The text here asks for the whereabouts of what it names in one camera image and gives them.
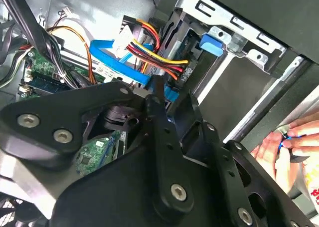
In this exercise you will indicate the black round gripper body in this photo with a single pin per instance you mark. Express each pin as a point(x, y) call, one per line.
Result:
point(119, 187)

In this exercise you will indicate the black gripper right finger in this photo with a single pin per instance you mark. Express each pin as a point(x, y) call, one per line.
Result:
point(234, 172)

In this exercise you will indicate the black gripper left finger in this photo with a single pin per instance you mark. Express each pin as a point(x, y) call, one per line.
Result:
point(45, 117)

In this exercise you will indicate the person's left hand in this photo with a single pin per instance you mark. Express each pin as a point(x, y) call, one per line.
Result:
point(268, 152)

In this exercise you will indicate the person's right hand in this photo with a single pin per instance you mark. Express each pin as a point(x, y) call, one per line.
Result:
point(306, 132)

